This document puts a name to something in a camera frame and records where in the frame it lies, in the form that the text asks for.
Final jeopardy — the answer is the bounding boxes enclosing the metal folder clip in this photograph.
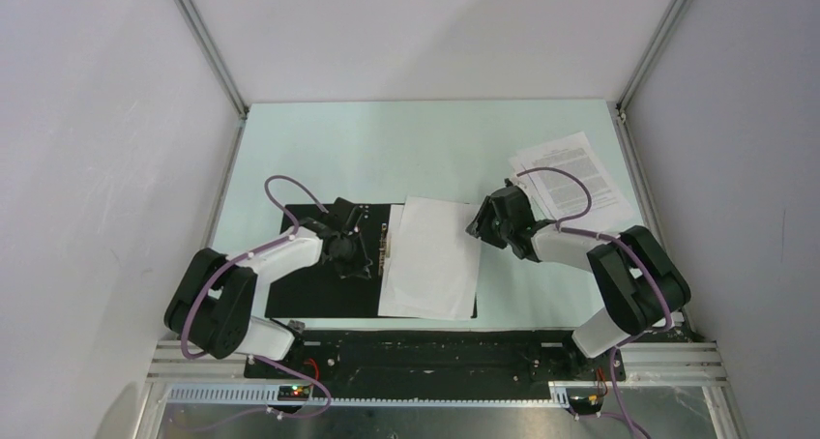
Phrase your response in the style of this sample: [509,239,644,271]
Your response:
[378,222,392,278]

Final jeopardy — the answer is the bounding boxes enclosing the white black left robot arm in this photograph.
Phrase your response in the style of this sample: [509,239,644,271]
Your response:
[163,198,373,378]

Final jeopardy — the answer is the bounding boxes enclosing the printed text paper sheets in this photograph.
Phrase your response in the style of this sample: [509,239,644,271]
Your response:
[509,132,642,232]

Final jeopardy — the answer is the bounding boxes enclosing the beige and black file folder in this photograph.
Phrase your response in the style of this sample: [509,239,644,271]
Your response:
[264,202,479,320]

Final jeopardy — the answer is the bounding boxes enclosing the controller board with leds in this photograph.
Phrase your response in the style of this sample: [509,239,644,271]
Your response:
[277,385,312,402]
[567,395,603,417]

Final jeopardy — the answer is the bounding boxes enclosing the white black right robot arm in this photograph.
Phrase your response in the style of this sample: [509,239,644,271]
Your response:
[466,185,691,379]

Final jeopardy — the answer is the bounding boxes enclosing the aluminium frame rail front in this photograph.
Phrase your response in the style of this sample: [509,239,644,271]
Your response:
[148,341,727,408]

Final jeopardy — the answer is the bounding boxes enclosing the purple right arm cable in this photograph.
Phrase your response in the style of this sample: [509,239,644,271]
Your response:
[512,166,677,439]

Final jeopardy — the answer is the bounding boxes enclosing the left controller board with leds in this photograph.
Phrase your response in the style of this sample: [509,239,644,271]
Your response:
[277,385,312,402]

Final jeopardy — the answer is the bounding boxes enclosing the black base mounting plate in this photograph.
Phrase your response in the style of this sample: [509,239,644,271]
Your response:
[283,330,626,401]

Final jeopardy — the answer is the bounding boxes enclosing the right controller board with leds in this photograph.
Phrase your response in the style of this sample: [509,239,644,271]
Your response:
[567,395,603,417]

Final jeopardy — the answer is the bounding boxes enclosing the white paper sheets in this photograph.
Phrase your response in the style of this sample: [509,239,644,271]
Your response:
[377,196,481,321]

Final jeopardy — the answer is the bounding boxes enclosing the aluminium corner post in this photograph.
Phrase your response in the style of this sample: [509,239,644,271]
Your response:
[616,0,693,114]
[173,0,249,120]

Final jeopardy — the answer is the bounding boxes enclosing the right aluminium corner post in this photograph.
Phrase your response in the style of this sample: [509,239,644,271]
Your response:
[616,0,693,114]

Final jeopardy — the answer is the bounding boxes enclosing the left aluminium corner post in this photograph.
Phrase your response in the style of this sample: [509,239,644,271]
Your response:
[173,0,249,120]

